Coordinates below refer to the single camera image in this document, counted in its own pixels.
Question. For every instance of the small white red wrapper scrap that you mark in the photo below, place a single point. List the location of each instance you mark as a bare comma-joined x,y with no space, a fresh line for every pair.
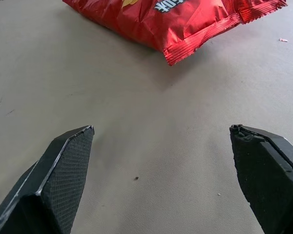
283,40

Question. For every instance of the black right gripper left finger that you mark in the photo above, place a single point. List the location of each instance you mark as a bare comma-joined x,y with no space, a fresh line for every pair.
56,180

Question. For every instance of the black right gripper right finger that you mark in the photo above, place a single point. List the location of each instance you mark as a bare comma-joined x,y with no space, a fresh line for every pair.
266,175

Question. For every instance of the red foil snack bag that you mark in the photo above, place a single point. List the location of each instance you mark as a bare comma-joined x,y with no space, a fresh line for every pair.
166,22

